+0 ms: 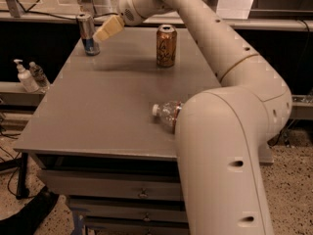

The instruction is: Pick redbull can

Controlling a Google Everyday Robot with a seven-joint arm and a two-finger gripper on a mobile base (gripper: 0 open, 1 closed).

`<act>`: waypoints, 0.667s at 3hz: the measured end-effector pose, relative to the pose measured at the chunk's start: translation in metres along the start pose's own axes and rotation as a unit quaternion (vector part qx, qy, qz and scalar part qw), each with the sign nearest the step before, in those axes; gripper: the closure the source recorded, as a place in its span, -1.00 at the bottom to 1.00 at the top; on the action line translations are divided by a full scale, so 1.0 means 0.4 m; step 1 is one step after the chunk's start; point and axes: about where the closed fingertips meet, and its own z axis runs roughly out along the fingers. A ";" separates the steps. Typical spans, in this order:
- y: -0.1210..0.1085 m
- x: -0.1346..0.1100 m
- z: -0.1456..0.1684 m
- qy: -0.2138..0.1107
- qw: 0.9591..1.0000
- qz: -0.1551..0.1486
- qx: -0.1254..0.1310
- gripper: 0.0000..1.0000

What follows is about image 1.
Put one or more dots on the black bag on floor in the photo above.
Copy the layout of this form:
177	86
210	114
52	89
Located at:
28	219

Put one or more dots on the gold LaCroix can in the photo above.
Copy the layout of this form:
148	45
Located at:
166	39

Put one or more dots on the silver blue redbull can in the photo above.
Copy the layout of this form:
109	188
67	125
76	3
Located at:
87	29

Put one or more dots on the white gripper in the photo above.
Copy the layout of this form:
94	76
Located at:
126	13

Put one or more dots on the middle grey drawer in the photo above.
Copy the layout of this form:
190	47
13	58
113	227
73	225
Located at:
130	209

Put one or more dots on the black stand leg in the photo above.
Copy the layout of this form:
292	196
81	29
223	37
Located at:
22	191

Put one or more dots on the grey drawer cabinet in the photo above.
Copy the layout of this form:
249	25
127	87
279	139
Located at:
97	117

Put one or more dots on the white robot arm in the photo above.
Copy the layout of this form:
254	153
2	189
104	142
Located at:
220	132

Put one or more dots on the top grey drawer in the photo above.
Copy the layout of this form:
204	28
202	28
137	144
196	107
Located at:
112	185

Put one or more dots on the small clear bottle on shelf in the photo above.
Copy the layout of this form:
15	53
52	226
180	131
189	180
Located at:
39	75

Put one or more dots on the clear plastic water bottle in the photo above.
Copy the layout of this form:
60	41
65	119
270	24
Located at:
167	113

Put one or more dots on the bottom grey drawer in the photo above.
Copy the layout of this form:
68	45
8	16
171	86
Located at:
137	227

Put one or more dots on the white pump dispenser bottle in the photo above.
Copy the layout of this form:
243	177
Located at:
25	77

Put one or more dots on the grey drawer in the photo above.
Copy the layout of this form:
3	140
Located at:
130	209
137	227
112	185

